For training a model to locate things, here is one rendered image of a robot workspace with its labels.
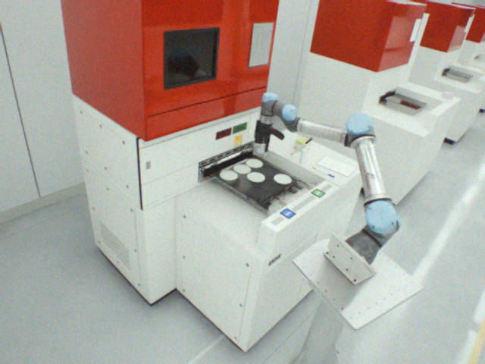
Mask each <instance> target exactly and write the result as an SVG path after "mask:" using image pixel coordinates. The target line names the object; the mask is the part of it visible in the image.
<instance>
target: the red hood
mask: <svg viewBox="0 0 485 364"><path fill-rule="evenodd" d="M60 2H61V9H62V11H61V13H62V18H63V22H64V26H63V27H64V35H65V40H66V42H65V45H66V50H67V57H68V60H67V61H68V66H69V71H70V84H71V89H72V93H73V94H74V95H76V96H78V97H79V98H80V99H82V100H83V101H84V102H86V103H88V104H89V105H91V106H92V107H93V108H95V109H97V110H99V111H100V112H101V113H103V114H104V115H106V116H108V117H109V118H110V119H112V120H114V121H116V123H118V124H120V125H121V126H123V127H125V128H126V129H128V130H129V131H131V132H132V133H134V135H136V136H137V137H139V138H140V139H141V140H143V141H145V142H148V141H151V140H155V139H158V138H159V137H163V136H166V135H169V134H172V133H177V132H180V131H182V130H187V129H190V128H191V127H194V126H198V125H200V124H206V123H208V122H211V121H216V120H219V119H221V118H226V117H227V116H229V115H234V114H237V113H240V112H243V111H248V110H250V109H253V108H258V107H261V101H262V97H263V94H264V93H266V92H267V87H268V77H269V71H270V66H271V56H272V50H273V44H274V34H275V29H276V23H277V14H278V8H279V3H280V0H60Z"/></svg>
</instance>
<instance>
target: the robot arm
mask: <svg viewBox="0 0 485 364"><path fill-rule="evenodd" d="M297 111H298V109H296V107H294V106H292V105H290V104H286V103H284V102H280V101H278V100H277V94H275V93H264V94H263V97H262V101H261V113H260V119H259V121H257V122H256V128H255V132H254V138H255V143H260V145H259V146H256V149H257V152H260V153H262V154H263V158H264V156H265V155H267V153H268V148H269V142H270V140H271V134H272V135H274V136H275V137H277V138H278V139H281V140H283V139H284V138H285V136H284V133H282V132H279V131H278V130H277V129H275V128H274V127H272V125H273V122H274V115H275V116H277V117H279V118H280V119H281V120H282V122H283V123H284V124H285V126H286V129H287V130H288V131H289V132H290V133H297V132H300V133H305V134H308V135H312V136H315V137H320V138H324V140H330V141H333V142H336V143H342V144H343V145H344V146H345V147H348V148H352V149H354V150H355V153H356V156H357V160H358V166H359V171H360V174H361V181H362V184H363V188H364V192H365V199H366V201H365V202H364V204H363V205H364V209H365V219H366V222H367V224H366V225H365V226H364V227H363V228H362V229H361V230H360V231H359V232H358V233H357V234H354V235H352V236H351V237H348V238H347V239H346V240H345V241H346V242H347V243H348V244H349V245H350V246H351V248H353V249H354V251H356V252H357V254H359V255H360V256H361V257H364V258H365V261H366V262H367V263H368V264H369V265H372V264H373V262H374V260H375V258H376V255H377V253H378V251H379V250H380V249H381V248H382V247H383V246H384V245H385V244H386V242H387V241H388V240H389V239H390V238H391V237H392V236H393V235H394V233H395V232H397V231H398V230H399V229H400V228H401V225H402V221H401V219H399V216H398V215H397V214H396V211H395V209H394V208H393V202H392V199H391V197H389V196H387V195H386V191H385V187H384V184H383V178H382V174H381V171H380V166H379V162H378V159H377V153H376V150H375V147H374V145H375V143H376V142H377V138H376V135H375V132H374V125H373V124H374V122H373V120H372V118H371V117H369V116H368V115H366V114H363V113H361V112H358V113H354V114H353V115H351V116H349V119H348V120H347V121H346V129H345V128H341V127H335V126H332V125H327V124H324V123H321V122H318V121H311V120H308V119H304V118H299V117H296V116H297V114H298V112H297Z"/></svg>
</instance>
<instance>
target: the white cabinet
mask: <svg viewBox="0 0 485 364"><path fill-rule="evenodd" d="M360 190H361V187H360V188H358V189H357V190H356V191H355V192H354V193H352V194H351V196H349V197H347V198H346V199H344V200H343V201H342V202H341V203H339V204H338V205H337V206H335V207H334V210H332V211H331V212H330V213H328V214H327V215H325V216H324V217H323V218H321V219H320V220H318V222H317V223H316V224H314V225H313V226H311V227H310V228H308V229H307V230H306V231H304V232H303V233H302V234H301V235H300V236H299V237H297V238H296V239H294V240H293V241H291V242H290V243H288V244H287V245H286V246H285V247H284V248H283V249H281V250H280V251H279V252H277V253H276V254H274V255H273V256H272V257H270V258H269V259H267V260H266V261H265V262H264V263H263V262H262V261H261V260H260V259H258V258H257V257H256V256H253V255H252V254H251V253H249V252H248V251H247V250H245V249H244V248H242V247H241V246H239V245H238V244H237V243H236V242H235V241H234V240H232V239H230V238H229V237H227V236H226V235H225V234H223V233H222V232H220V231H219V229H217V228H216V227H214V226H213V225H211V224H210V223H208V222H207V221H206V220H205V219H203V218H201V216H200V215H198V214H197V213H195V212H194V211H193V210H192V209H189V208H188V207H186V206H185V204H183V203H182V202H181V201H179V200H178V199H176V198H175V212H176V280H177V289H178V290H179V291H180V293H181V294H182V295H183V296H184V297H185V298H186V299H187V300H188V301H190V302H191V304H192V305H193V306H194V307H196V308H197V310H198V311H200V313H201V314H203V315H204V316H205V317H206V318H207V319H208V320H209V321H210V322H211V323H212V324H213V325H214V326H215V327H216V328H217V329H218V330H219V331H222V332H223V333H224V334H225V335H226V336H227V337H228V338H229V339H230V340H231V341H232V342H233V343H234V344H235V345H236V346H237V347H238V348H239V349H240V350H244V351H245V352H246V351H247V350H248V349H250V348H251V347H252V346H253V345H254V344H255V343H256V342H257V341H258V340H259V339H260V338H261V337H262V336H263V335H265V334H266V333H267V332H268V331H269V330H270V329H271V328H272V327H273V326H275V325H276V324H277V323H278V322H279V320H281V319H282V318H283V317H284V316H285V315H286V314H287V313H288V312H289V311H290V310H291V309H292V308H293V307H294V306H295V305H296V304H297V303H298V302H299V301H300V300H301V299H302V298H303V297H304V296H305V295H306V294H307V293H308V292H309V291H310V290H312V288H311V287H309V286H310V285H308V282H309V280H308V279H306V278H305V276H304V275H303V274H302V273H301V272H300V271H299V270H298V268H297V267H296V266H295V265H294V264H293V263H292V260H294V258H296V257H297V256H299V255H301V254H302V253H303V252H304V251H305V250H306V249H307V248H309V247H310V246H311V245H313V244H314V243H317V242H320V241H322V240H328V238H330V235H331V233H330V232H331V231H334V232H337V234H338V235H339V236H340V237H344V236H345V234H346V230H347V227H348V224H349V220H350V218H351V216H352V214H353V211H354V208H355V204H356V202H357V200H358V195H359V193H360Z"/></svg>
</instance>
